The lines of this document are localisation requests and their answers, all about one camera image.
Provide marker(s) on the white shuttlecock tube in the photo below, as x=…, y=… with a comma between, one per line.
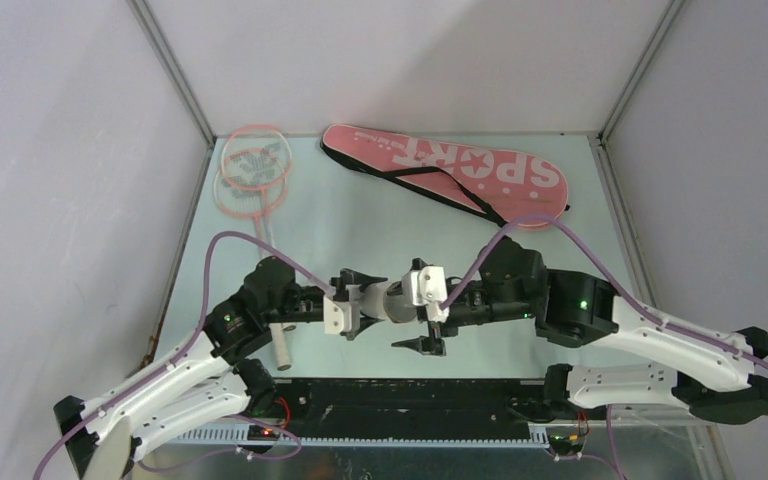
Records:
x=385, y=301

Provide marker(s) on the pink sport racket bag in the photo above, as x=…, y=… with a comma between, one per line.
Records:
x=496, y=185

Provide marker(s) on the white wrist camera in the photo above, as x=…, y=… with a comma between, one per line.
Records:
x=426, y=290
x=342, y=316

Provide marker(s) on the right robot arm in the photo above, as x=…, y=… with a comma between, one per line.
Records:
x=710, y=374

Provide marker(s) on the aluminium front frame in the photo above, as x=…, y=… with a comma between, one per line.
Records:
x=632, y=442

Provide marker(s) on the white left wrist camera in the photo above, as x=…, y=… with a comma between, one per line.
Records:
x=342, y=316

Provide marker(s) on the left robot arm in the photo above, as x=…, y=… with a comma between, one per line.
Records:
x=211, y=373

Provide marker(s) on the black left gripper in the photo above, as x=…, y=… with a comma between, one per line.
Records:
x=351, y=278

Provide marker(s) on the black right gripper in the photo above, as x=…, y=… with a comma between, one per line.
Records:
x=432, y=345

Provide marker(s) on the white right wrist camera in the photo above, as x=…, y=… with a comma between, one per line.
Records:
x=426, y=290

